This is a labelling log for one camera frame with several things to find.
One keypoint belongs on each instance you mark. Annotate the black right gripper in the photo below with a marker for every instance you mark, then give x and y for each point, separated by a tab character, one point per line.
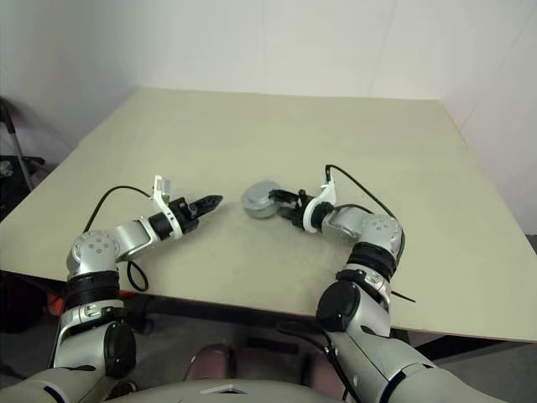
298	210

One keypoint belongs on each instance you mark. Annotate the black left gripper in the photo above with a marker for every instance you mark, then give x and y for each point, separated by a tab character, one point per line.
185	216

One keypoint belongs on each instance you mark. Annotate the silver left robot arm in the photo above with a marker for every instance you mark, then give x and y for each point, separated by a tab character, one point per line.
92	247

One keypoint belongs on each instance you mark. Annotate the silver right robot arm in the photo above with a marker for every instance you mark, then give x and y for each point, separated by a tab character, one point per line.
377	228

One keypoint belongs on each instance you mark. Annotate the dark maroon rounded shape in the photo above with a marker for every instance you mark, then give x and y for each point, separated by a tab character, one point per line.
212	361

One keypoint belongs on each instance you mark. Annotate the small orange object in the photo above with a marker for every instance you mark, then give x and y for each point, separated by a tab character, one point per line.
54	304

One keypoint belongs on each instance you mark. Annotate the silver robot torso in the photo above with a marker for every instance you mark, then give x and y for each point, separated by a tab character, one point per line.
168	394

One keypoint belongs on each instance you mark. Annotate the silver and black tripod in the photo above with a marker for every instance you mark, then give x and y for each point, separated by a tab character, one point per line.
19	151

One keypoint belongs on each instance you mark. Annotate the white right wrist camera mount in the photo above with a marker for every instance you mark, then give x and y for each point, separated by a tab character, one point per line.
329	194

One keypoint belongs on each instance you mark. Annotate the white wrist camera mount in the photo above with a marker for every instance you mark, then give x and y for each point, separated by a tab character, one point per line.
160	191
329	194

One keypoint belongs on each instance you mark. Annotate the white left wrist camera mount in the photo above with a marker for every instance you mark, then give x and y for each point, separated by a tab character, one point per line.
160	191

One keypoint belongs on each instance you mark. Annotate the black table frame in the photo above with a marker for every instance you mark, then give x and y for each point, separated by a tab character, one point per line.
189	308

